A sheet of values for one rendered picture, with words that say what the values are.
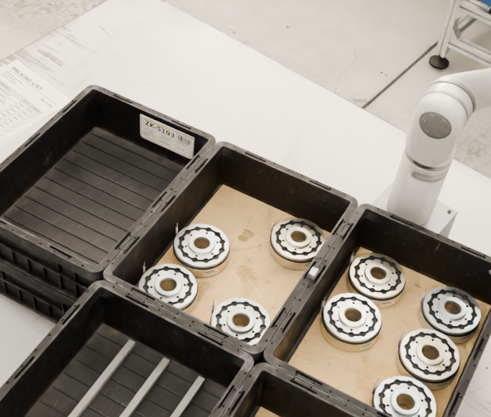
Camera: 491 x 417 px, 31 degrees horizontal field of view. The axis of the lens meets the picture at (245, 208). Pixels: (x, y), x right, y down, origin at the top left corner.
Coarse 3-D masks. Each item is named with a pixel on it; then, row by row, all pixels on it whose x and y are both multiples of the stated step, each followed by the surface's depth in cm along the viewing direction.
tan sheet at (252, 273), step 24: (216, 192) 172; (240, 192) 173; (216, 216) 168; (240, 216) 168; (264, 216) 169; (288, 216) 169; (240, 240) 164; (264, 240) 165; (240, 264) 160; (264, 264) 161; (216, 288) 156; (240, 288) 156; (264, 288) 157; (288, 288) 157; (192, 312) 152
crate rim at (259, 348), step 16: (224, 144) 167; (208, 160) 164; (256, 160) 165; (192, 176) 160; (304, 176) 163; (176, 192) 157; (336, 192) 161; (160, 208) 154; (352, 208) 158; (144, 224) 152; (336, 224) 155; (320, 256) 150; (112, 272) 144; (128, 288) 142; (304, 288) 145; (160, 304) 140; (288, 304) 142; (192, 320) 139; (272, 320) 140; (224, 336) 137; (272, 336) 138; (256, 352) 136
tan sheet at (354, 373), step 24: (336, 288) 158; (408, 288) 159; (432, 288) 160; (384, 312) 155; (408, 312) 156; (312, 336) 151; (384, 336) 152; (312, 360) 147; (336, 360) 148; (360, 360) 148; (384, 360) 148; (336, 384) 144; (360, 384) 145
